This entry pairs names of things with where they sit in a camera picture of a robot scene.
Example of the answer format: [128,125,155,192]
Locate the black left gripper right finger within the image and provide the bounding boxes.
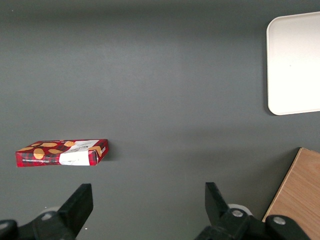
[194,182,312,240]

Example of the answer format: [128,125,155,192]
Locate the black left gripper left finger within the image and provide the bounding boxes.
[0,183,94,240]

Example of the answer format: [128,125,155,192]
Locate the white plastic tray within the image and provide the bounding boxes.
[266,11,320,116]

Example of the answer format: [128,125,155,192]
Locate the red tartan cookie box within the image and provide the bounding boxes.
[15,138,110,168]

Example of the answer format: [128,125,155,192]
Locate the light wooden board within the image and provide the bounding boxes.
[261,147,320,240]

